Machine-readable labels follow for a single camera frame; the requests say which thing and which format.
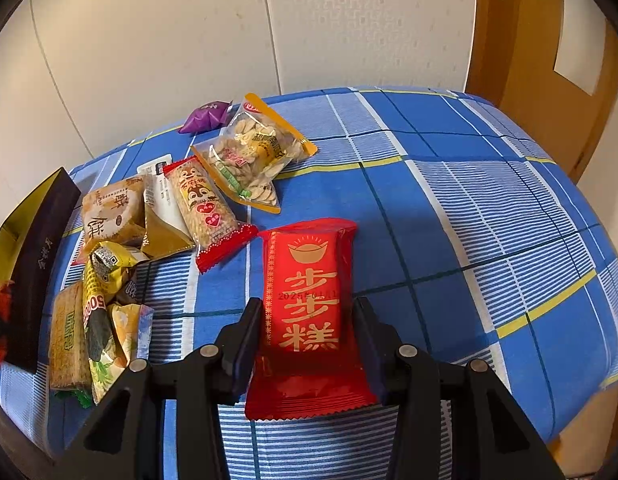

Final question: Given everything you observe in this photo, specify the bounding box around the red-ended rice bar packet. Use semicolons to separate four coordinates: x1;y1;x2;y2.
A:
164;156;258;274

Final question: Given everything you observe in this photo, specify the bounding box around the tan pastry packet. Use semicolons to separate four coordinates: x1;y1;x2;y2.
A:
77;176;145;263

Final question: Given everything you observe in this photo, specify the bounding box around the yellow black snack bag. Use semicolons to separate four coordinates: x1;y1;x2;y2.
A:
82;240;154;403

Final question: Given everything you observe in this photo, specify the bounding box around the clear orange-edged seed bag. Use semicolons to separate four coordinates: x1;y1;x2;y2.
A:
193;93;318;214

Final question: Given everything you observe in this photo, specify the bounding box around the dark gold-lined gift box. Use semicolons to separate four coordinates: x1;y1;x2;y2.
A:
0;168;80;373

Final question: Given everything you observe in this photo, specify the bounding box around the red gold-lettered cake packet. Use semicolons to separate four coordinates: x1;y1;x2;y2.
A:
245;218;376;420

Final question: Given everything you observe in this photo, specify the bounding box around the white and gold sachet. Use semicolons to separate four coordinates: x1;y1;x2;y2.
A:
136;154;195;260

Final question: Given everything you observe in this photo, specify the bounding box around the purple candy wrapper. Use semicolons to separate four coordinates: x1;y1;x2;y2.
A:
179;101;232;134

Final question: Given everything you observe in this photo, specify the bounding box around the green-lettered cracker packet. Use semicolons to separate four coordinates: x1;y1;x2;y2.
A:
48;281;92;391

